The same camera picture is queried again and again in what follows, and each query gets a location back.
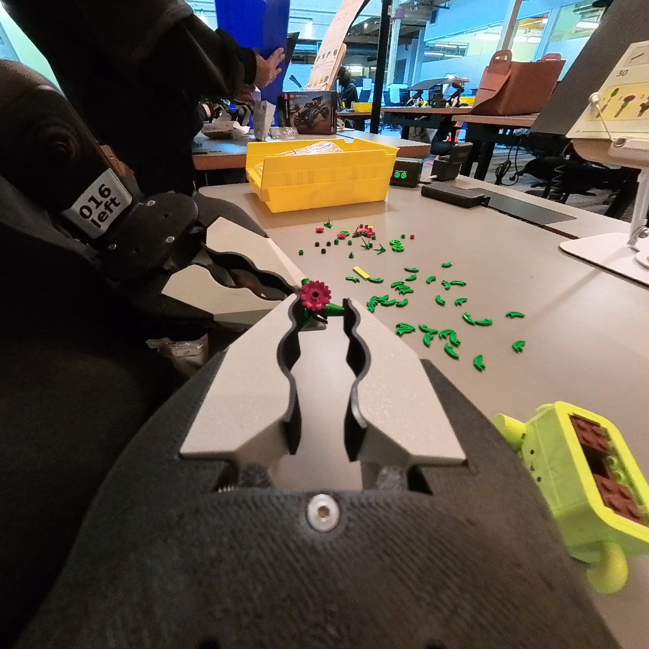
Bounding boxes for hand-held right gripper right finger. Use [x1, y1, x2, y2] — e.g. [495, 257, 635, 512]
[343, 298, 467, 485]

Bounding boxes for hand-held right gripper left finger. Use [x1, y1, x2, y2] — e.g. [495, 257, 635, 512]
[179, 294, 305, 472]

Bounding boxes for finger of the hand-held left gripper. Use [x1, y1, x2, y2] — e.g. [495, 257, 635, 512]
[161, 263, 287, 328]
[202, 215, 302, 294]

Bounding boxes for toy flower stem assembly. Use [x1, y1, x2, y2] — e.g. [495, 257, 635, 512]
[298, 278, 333, 326]

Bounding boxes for clear plastic bag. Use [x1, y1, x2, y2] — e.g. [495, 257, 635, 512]
[146, 334, 210, 377]

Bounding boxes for scattered green leaf pieces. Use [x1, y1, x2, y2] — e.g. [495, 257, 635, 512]
[346, 261, 526, 372]

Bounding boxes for yellow plastic bin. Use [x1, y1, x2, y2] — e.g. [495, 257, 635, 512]
[245, 139, 400, 214]

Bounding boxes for black toy set box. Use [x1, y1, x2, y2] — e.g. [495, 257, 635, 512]
[276, 91, 339, 135]

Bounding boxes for group of pink round studs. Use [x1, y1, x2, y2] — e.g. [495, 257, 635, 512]
[354, 223, 416, 239]

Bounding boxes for black power bank green display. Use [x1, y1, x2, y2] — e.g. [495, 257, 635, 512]
[389, 157, 424, 188]

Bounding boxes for lime green toy cart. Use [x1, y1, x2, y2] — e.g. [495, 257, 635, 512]
[492, 401, 649, 595]

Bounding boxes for dark brown toy brick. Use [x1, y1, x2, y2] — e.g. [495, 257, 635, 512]
[569, 413, 613, 456]
[592, 473, 646, 524]

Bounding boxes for brown cardboard box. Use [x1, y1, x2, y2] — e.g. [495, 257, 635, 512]
[306, 0, 367, 92]

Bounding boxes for black power adapter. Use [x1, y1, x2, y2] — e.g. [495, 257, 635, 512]
[421, 182, 491, 209]

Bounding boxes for blue plastic bin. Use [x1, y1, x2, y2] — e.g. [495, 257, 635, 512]
[214, 0, 301, 102]

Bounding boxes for black charger box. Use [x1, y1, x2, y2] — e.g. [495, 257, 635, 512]
[433, 143, 475, 182]

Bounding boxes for black vertical pole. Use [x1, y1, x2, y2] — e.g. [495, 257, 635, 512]
[369, 0, 394, 135]

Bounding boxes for dark grey desk cover panel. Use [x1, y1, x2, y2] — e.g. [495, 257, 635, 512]
[488, 192, 577, 227]

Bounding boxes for wooden background desk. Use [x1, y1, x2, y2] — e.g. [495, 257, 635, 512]
[337, 106, 540, 153]

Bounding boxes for white book stand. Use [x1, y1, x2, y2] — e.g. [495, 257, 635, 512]
[559, 94, 649, 286]

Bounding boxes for brown leather bag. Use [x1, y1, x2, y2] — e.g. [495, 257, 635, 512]
[471, 50, 567, 116]

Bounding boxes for black monitor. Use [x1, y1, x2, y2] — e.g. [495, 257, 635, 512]
[529, 0, 649, 138]

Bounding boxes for instruction booklet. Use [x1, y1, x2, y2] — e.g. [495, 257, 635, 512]
[565, 41, 649, 140]

